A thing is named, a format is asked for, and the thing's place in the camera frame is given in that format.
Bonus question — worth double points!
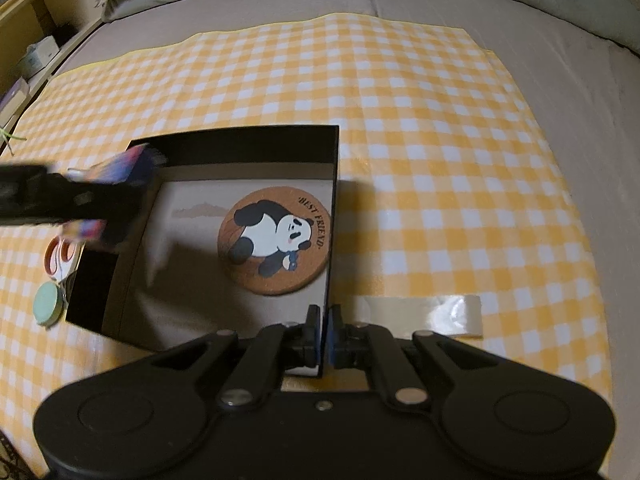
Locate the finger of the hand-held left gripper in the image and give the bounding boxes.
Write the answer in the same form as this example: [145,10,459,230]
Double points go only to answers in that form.
[62,172,153,256]

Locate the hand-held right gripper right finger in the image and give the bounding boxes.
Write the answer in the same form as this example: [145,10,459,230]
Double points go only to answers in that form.
[327,304,502,407]

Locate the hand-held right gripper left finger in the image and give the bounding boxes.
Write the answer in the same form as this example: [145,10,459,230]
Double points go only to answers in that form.
[147,305,322,409]

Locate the colourful patterned card box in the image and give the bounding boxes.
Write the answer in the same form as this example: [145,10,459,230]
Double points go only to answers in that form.
[64,144,167,247]

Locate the orange and white scissors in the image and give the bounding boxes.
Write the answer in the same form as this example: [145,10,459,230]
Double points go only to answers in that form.
[44,220,86,293]

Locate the black box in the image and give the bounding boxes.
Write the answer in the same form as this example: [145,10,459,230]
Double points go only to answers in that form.
[64,124,342,380]

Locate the clear plastic strip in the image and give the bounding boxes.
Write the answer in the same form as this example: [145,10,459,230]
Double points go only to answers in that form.
[352,294,485,339]

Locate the small grey box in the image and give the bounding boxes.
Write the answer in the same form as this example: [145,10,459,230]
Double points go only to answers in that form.
[0,79,32,118]

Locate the round cork panda coaster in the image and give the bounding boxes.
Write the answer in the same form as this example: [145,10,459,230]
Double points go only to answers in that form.
[218,186,332,292]

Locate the pale tissue box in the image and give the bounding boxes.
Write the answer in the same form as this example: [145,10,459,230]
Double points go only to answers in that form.
[21,35,62,75]

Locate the wooden shelf unit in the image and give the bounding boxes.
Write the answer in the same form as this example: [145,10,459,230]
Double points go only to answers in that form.
[0,0,103,128]

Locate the yellow checkered cloth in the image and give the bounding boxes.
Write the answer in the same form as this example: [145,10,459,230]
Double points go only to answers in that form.
[0,11,617,463]

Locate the grey bed sheet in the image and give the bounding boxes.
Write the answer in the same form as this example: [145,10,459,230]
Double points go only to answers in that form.
[47,0,640,480]

